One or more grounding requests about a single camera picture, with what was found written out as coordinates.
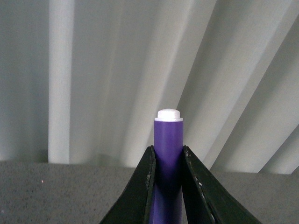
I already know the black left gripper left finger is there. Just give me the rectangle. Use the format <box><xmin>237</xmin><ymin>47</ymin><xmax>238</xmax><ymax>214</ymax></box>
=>
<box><xmin>101</xmin><ymin>146</ymin><xmax>156</xmax><ymax>224</ymax></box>

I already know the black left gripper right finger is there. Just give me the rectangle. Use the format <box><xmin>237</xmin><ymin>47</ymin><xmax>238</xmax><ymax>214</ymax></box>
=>
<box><xmin>182</xmin><ymin>146</ymin><xmax>261</xmax><ymax>224</ymax></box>

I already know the purple marker pen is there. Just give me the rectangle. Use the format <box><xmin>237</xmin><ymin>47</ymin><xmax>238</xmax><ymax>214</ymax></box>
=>
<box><xmin>149</xmin><ymin>109</ymin><xmax>184</xmax><ymax>224</ymax></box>

